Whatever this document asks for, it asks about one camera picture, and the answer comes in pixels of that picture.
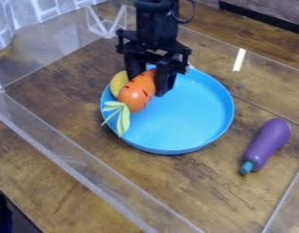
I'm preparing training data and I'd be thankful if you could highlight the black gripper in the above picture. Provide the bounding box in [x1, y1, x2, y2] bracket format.
[116, 28, 192, 96]

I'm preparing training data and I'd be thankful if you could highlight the orange toy carrot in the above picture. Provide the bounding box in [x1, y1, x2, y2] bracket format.
[101, 68, 156, 137]

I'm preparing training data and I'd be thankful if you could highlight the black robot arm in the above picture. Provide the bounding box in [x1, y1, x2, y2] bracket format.
[116, 0, 196, 96]

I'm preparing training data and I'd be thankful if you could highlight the blue round tray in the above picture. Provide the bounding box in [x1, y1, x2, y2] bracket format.
[100, 64, 237, 156]

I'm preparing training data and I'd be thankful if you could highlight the yellow toy lemon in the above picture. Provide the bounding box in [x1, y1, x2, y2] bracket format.
[109, 71, 130, 97]

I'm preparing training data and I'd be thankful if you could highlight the purple toy eggplant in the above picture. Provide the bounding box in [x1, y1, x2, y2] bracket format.
[239, 118, 291, 175]

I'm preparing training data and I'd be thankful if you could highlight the clear acrylic enclosure wall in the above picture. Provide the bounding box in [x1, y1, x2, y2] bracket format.
[0, 0, 299, 233]

